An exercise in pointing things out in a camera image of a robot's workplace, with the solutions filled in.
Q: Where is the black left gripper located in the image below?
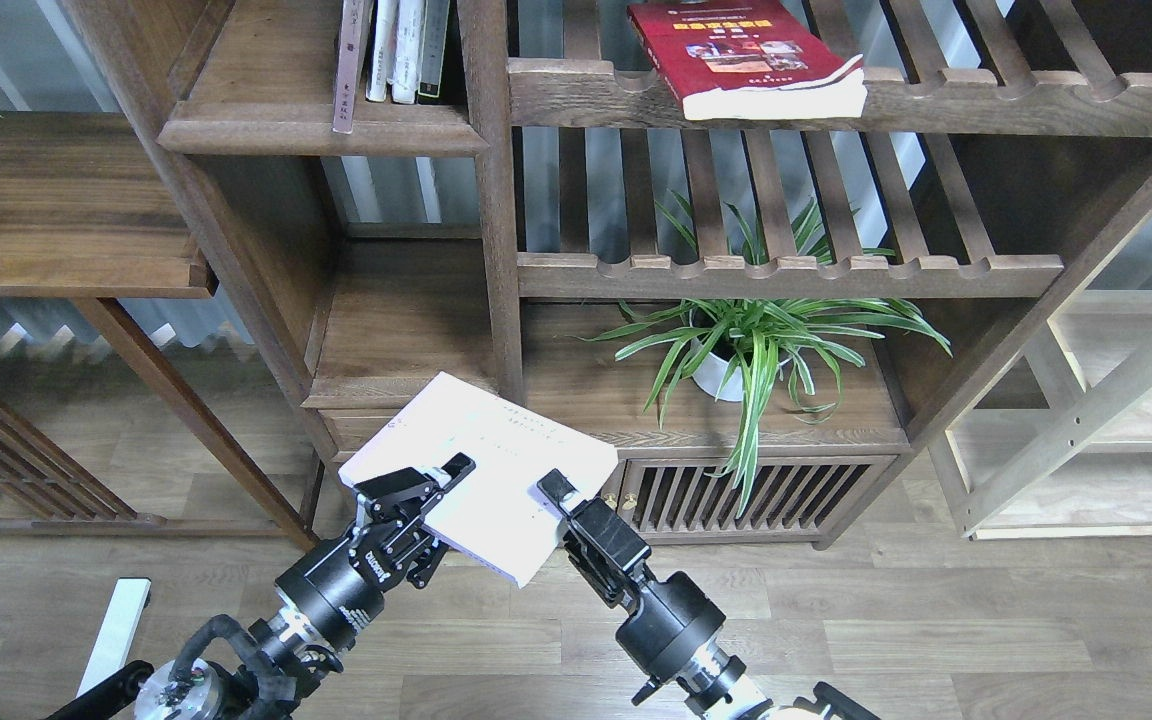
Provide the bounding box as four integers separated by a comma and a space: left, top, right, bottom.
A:
274, 454, 476, 651

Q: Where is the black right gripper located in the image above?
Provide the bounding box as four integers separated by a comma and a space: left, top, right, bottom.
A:
538, 469, 727, 706

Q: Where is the white book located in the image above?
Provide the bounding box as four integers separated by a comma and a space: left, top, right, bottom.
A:
340, 372, 617, 588
391, 0, 426, 105
365, 0, 399, 103

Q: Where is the dark maroon book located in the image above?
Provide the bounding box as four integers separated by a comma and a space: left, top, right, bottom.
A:
332, 1, 372, 135

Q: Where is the red book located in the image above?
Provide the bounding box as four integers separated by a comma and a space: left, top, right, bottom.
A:
627, 1, 867, 120

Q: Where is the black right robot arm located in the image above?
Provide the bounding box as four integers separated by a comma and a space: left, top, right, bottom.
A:
538, 470, 876, 719

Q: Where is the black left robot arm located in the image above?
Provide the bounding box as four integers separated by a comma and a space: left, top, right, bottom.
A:
56, 454, 475, 719

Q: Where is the light wooden shelf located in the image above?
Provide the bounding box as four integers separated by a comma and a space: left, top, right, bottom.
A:
926, 141, 1152, 543

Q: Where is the small wooden drawer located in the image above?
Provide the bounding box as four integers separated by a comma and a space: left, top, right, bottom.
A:
319, 407, 397, 454

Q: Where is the right slatted cabinet door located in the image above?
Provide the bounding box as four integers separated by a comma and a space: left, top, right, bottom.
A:
600, 455, 893, 544

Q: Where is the white plant pot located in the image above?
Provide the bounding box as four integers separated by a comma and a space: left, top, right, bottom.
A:
692, 320, 790, 402

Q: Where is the green spider plant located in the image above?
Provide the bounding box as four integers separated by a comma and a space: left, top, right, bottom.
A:
581, 190, 953, 520

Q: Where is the dark wooden bookshelf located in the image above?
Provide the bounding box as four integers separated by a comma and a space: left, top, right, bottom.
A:
66, 0, 1152, 561

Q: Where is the dark slatted wooden rack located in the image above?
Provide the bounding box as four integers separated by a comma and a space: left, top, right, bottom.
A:
0, 402, 170, 536

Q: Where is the dark wooden side table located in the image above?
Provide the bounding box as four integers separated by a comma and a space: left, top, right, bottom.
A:
0, 111, 319, 548

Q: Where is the dark upright book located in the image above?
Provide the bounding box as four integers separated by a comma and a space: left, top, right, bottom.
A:
416, 0, 452, 104

